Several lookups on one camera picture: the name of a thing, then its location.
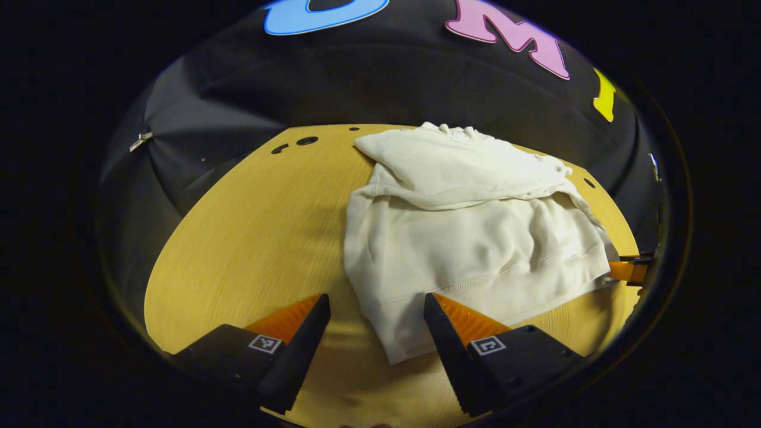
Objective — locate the black backdrop cloth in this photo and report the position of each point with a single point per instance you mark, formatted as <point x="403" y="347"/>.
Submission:
<point x="357" y="77"/>

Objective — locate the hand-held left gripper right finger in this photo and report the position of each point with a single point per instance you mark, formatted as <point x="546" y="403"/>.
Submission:
<point x="449" y="356"/>

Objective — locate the small silver clip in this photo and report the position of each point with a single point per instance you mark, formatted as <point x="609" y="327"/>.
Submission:
<point x="141" y="140"/>

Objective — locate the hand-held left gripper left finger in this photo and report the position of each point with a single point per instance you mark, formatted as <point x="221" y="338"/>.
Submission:
<point x="300" y="356"/>

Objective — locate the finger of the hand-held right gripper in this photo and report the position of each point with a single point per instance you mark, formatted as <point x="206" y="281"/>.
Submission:
<point x="624" y="270"/>

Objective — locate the cream white sweatshirt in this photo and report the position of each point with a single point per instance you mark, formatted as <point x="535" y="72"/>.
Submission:
<point x="475" y="238"/>

